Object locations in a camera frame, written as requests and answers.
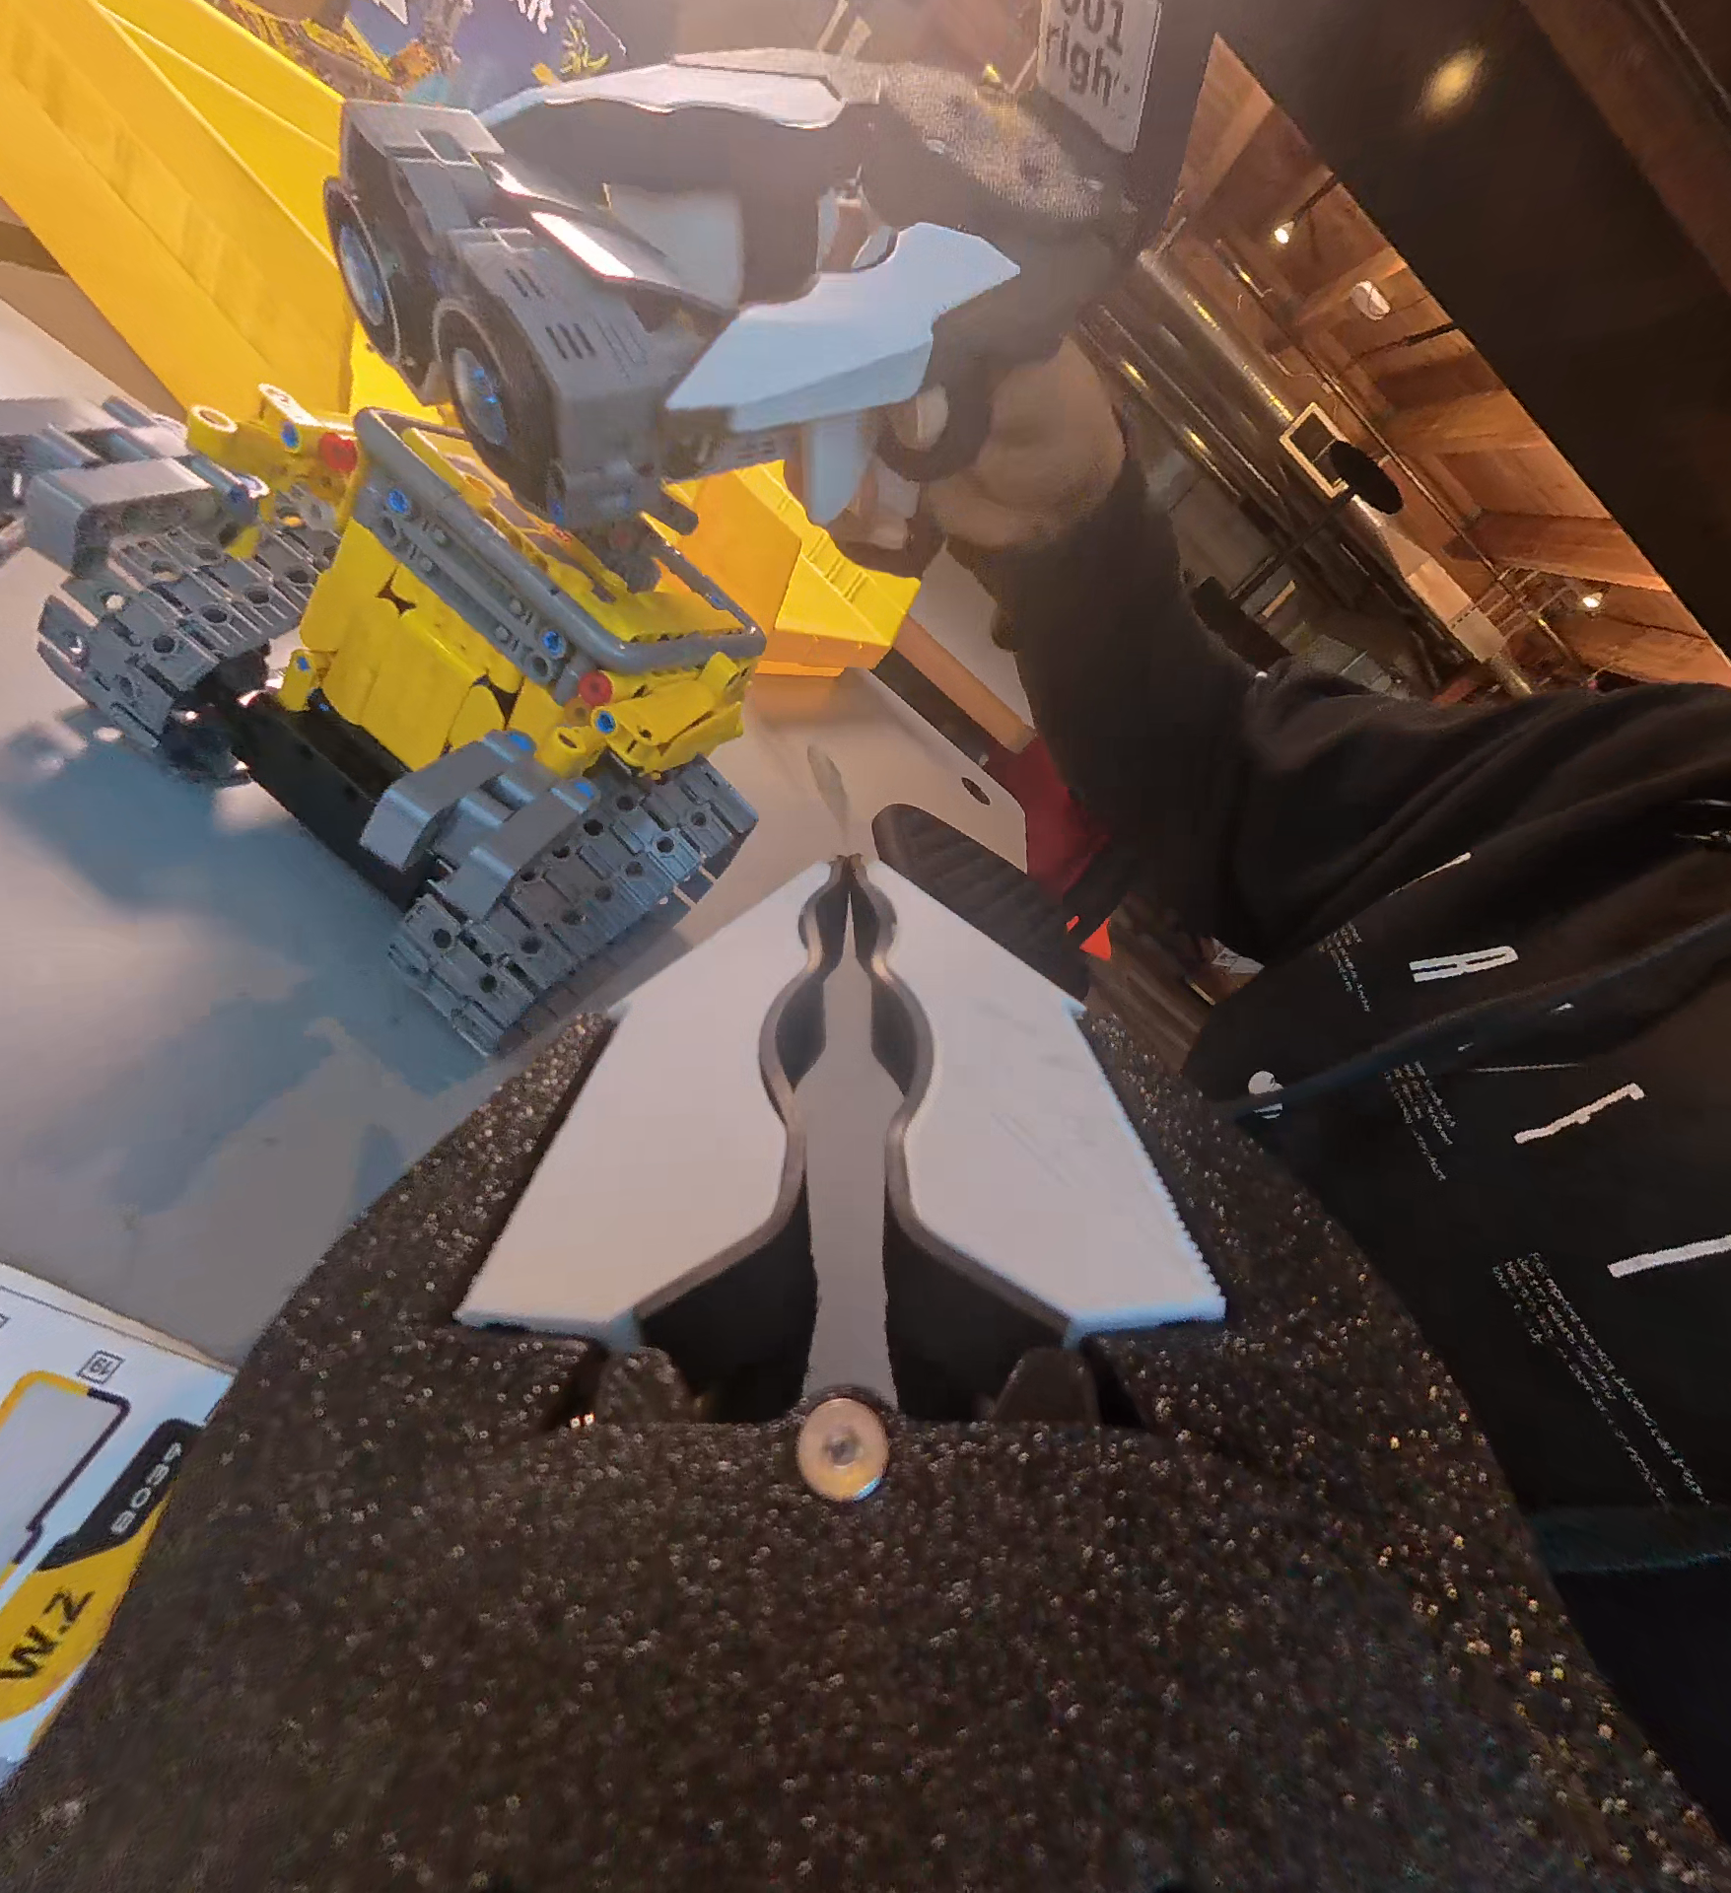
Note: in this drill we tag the red plastic tub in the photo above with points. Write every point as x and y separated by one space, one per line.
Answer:
1058 842

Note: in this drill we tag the white sticker sheet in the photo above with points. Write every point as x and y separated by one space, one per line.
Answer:
53 1479

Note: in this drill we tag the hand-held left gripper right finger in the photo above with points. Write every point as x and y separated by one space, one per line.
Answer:
1058 1168

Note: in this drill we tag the white wood-edged side table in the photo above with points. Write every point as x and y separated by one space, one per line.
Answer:
956 651

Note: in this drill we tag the yellow grey toy brick robot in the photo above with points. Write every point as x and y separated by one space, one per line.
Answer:
407 651

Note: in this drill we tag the grey desk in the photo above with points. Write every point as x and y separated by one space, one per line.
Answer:
98 961

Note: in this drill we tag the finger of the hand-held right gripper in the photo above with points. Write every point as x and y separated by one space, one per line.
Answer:
837 355
674 89

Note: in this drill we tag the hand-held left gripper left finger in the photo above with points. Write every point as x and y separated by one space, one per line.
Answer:
644 1154

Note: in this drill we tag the blue robot kit box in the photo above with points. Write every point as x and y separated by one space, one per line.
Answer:
512 26

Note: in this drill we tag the grey toy robot head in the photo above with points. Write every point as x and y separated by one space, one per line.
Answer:
571 355

